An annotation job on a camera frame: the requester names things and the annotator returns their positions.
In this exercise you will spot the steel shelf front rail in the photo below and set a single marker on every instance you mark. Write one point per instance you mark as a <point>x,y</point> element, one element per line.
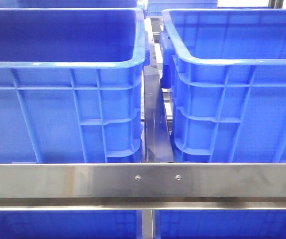
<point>142,186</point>

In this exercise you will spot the lower right blue crate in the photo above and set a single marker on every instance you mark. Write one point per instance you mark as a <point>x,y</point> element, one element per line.
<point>222,224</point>

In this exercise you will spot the steel centre divider bar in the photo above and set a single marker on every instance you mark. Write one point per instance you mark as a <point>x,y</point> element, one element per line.
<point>158,147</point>

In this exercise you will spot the blue plastic crate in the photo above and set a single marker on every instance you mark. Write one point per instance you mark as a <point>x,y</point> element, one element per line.
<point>226,71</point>
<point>70,85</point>

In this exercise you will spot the left blue plastic crate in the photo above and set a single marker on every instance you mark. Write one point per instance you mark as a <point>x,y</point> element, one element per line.
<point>70,85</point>

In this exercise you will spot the lower left blue crate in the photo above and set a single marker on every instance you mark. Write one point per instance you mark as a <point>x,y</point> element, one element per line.
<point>70,225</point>

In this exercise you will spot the back left blue crate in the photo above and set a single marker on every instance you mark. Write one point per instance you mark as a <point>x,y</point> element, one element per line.
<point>72,4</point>

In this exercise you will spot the back right blue crate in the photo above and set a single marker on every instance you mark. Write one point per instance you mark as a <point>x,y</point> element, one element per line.
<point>155,7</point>

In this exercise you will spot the right blue plastic crate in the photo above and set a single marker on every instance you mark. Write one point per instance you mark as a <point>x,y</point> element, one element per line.
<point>226,71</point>

